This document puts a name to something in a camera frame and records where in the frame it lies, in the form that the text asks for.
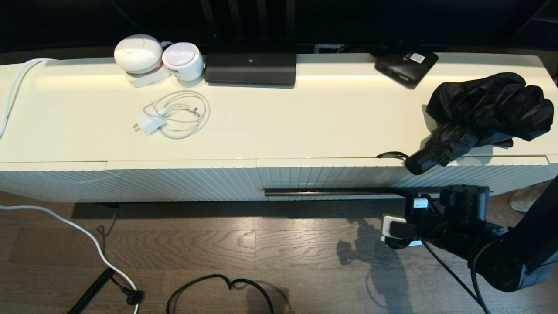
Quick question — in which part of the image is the thick white cable pair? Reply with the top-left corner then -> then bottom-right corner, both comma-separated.
0,59 -> 57,142

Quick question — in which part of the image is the black looped floor cable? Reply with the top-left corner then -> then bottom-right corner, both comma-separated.
166,274 -> 275,314

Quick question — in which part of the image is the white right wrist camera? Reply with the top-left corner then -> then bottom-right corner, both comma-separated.
381,215 -> 430,249

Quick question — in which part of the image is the long dark metal rod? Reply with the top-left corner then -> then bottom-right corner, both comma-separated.
264,187 -> 492,198

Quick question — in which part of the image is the large white round device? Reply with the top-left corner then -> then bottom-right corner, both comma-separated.
114,34 -> 164,75

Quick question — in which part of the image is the white fluted cabinet front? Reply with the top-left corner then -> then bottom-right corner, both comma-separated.
0,161 -> 107,203
106,159 -> 258,202

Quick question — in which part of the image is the white charger plug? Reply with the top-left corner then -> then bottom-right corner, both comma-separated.
133,112 -> 167,135

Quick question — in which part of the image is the black router box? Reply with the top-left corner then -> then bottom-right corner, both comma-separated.
204,41 -> 297,86

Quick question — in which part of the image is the white coiled charger cable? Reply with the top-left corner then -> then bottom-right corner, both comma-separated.
144,90 -> 211,140

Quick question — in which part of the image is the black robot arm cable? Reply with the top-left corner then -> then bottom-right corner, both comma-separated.
421,240 -> 491,314

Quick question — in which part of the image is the thin black cable with plug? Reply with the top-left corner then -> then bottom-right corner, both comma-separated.
97,216 -> 144,306

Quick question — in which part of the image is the black umbrella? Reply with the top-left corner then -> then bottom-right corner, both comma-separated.
376,72 -> 555,176

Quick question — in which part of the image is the black set-top box with sticker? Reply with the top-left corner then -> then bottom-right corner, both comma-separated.
374,49 -> 439,90

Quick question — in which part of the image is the black spiral cable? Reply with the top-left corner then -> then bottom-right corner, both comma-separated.
68,268 -> 116,314

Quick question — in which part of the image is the small white round device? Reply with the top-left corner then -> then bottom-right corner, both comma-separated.
162,42 -> 204,82

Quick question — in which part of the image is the white floor cable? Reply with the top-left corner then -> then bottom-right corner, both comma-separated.
0,204 -> 141,314

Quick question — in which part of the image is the white flat device base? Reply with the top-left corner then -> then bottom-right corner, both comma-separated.
126,67 -> 171,89

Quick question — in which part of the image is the white fluted drawer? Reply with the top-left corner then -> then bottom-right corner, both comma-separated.
256,156 -> 549,201

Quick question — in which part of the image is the white slatted cabinet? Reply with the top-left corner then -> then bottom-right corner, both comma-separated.
0,53 -> 558,203

